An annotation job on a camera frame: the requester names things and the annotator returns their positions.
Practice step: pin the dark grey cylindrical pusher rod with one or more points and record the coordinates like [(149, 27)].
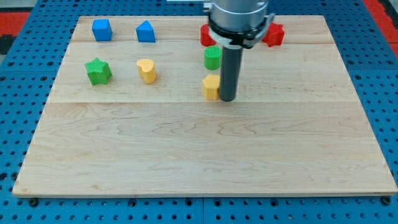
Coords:
[(229, 73)]

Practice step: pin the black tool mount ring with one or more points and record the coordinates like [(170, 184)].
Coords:
[(239, 39)]

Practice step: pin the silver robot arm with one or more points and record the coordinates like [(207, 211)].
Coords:
[(236, 25)]

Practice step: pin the red star block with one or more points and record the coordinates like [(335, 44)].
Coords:
[(275, 34)]

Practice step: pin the yellow heart block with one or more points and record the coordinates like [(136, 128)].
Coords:
[(147, 71)]

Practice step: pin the green star block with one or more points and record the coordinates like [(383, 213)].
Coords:
[(98, 72)]

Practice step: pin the green cylinder block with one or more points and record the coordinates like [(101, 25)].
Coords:
[(212, 57)]

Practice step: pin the red rounded block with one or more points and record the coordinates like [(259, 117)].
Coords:
[(205, 38)]

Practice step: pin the yellow hexagon block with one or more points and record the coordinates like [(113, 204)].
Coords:
[(210, 88)]

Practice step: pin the blue triangular prism block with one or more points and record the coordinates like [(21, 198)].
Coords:
[(145, 32)]

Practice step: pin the light wooden board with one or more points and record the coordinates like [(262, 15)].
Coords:
[(295, 129)]

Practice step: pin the blue cube block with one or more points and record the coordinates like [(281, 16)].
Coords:
[(102, 30)]

